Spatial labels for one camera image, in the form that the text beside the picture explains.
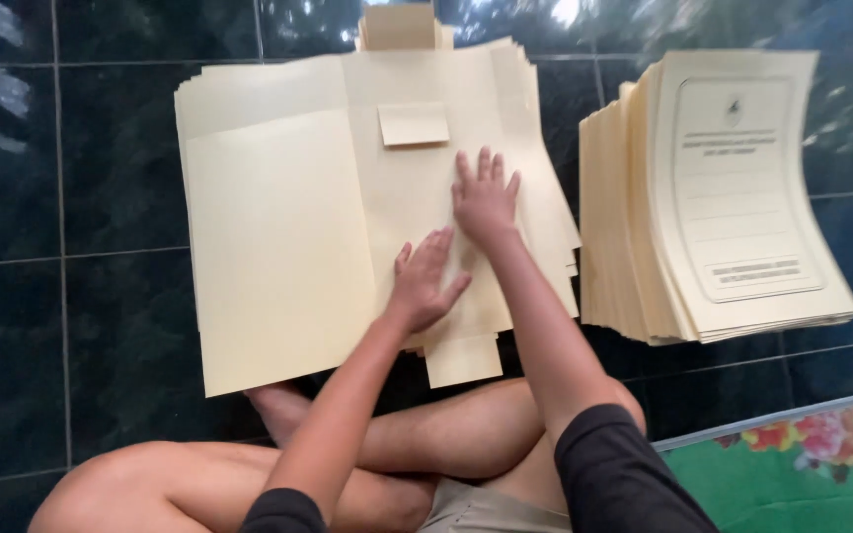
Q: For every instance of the person's right leg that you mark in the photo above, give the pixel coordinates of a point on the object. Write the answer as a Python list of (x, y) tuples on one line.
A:
[(456, 433)]

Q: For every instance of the green floral mat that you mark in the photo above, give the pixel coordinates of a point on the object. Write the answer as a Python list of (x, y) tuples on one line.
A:
[(789, 481)]

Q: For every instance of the person's right hand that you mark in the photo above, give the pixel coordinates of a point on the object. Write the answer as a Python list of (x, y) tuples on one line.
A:
[(483, 207)]

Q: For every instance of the person's left leg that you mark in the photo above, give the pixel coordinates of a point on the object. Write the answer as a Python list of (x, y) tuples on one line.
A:
[(175, 488)]

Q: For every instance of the cream paper folder sheet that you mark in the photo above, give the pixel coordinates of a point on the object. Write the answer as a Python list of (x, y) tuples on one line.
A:
[(286, 244)]

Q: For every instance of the stack of printed folded folders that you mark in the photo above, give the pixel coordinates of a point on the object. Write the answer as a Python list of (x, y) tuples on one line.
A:
[(730, 200)]

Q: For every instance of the black shirt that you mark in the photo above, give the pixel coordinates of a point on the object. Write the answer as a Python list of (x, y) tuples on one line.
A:
[(619, 474)]

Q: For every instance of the person's left hand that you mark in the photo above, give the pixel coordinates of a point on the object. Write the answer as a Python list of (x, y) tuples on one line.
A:
[(420, 289)]

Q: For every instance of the person's leg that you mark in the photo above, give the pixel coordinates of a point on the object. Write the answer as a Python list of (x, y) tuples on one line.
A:
[(456, 433), (175, 488)]

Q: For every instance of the beige shorts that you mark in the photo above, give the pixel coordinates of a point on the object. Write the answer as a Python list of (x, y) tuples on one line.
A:
[(486, 514)]

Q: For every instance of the stack of unfolded cream folders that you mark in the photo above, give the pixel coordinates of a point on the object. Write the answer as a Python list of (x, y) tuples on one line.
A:
[(545, 96)]

